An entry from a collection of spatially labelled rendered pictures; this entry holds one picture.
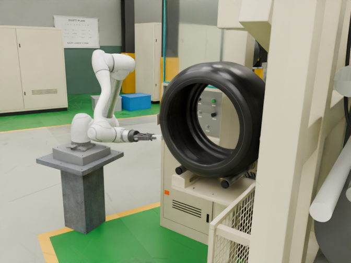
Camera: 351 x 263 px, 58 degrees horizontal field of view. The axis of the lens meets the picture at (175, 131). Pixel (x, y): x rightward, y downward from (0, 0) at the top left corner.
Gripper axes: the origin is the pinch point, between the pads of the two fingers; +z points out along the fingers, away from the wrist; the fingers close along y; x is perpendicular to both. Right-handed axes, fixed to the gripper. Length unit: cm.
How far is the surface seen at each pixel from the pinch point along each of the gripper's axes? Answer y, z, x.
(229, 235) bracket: -59, 74, 16
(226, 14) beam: -36, 67, -57
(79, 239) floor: -2, -92, 90
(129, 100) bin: 389, -386, 25
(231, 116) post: 26.1, 36.9, -8.7
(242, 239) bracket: -59, 79, 16
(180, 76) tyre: -11.7, 28.8, -35.8
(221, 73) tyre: -11, 51, -36
